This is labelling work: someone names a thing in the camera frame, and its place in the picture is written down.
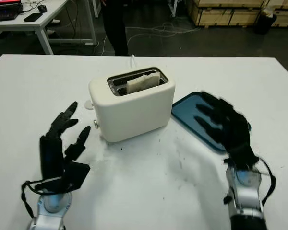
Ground white two-slot toaster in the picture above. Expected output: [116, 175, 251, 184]
[88, 66, 177, 143]

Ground white bread slice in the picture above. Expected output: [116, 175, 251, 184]
[126, 72, 162, 95]

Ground wooden shipping crate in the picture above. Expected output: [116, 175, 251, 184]
[270, 0, 288, 28]
[187, 0, 264, 28]

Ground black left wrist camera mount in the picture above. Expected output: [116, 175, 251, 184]
[35, 161, 91, 195]

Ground black laptop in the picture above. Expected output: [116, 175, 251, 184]
[0, 0, 24, 23]

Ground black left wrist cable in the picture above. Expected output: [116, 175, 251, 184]
[21, 180, 47, 212]

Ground white cable on floor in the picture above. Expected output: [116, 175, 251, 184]
[102, 23, 203, 55]

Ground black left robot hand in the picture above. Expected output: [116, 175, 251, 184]
[39, 101, 91, 181]

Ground black smartphone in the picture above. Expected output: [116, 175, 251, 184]
[23, 13, 44, 23]

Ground white toaster power cord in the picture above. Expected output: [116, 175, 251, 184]
[129, 54, 139, 69]

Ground white office desk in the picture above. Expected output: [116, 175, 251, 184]
[0, 0, 98, 56]

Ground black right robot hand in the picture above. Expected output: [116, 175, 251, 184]
[193, 90, 260, 169]

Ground blue plastic tray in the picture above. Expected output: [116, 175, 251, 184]
[171, 91, 252, 153]

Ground person in black trousers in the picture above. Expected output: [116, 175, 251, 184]
[102, 0, 130, 57]

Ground black trash bin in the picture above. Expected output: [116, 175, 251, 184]
[254, 13, 278, 36]

